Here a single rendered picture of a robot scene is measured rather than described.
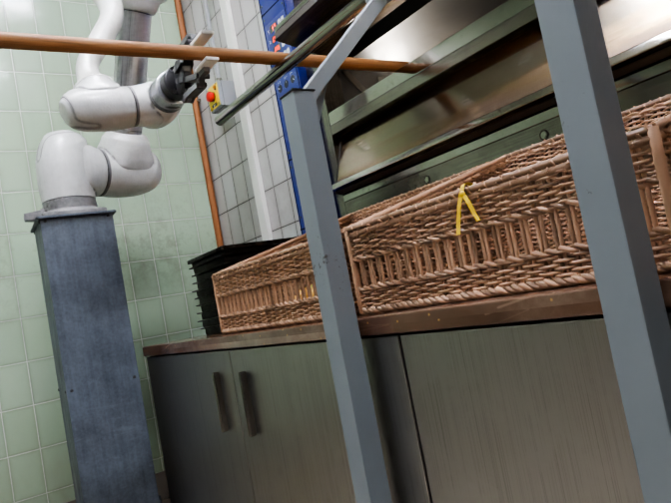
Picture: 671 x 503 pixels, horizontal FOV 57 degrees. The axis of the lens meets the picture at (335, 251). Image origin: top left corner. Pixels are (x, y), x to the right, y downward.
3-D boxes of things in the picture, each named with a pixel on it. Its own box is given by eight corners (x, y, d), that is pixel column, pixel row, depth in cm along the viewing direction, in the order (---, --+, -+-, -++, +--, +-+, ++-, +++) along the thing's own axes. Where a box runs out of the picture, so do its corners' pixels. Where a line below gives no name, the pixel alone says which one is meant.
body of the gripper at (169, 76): (186, 71, 155) (199, 55, 147) (192, 104, 154) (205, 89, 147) (156, 69, 151) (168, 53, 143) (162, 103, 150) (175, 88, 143)
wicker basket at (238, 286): (368, 304, 183) (350, 213, 185) (522, 279, 137) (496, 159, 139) (217, 335, 155) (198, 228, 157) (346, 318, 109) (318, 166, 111)
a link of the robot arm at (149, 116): (192, 114, 160) (142, 119, 153) (172, 133, 173) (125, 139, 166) (180, 74, 160) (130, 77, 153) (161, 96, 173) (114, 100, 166)
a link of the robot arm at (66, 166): (31, 208, 190) (20, 139, 191) (88, 208, 204) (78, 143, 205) (55, 195, 179) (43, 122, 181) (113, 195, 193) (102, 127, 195)
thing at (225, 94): (227, 114, 247) (223, 90, 248) (238, 105, 239) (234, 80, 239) (210, 114, 243) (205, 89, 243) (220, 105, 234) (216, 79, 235)
